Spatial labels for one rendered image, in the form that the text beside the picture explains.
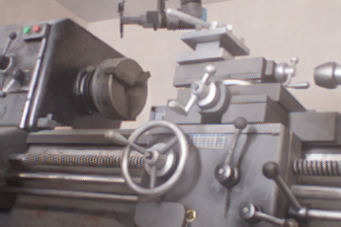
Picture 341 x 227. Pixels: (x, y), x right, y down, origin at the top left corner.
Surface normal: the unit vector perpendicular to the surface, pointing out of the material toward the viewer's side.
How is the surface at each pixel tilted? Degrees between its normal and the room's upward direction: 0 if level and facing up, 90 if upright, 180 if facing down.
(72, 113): 90
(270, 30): 90
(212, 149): 90
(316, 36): 90
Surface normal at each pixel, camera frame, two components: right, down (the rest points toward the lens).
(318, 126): -0.52, -0.34
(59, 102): 0.84, -0.04
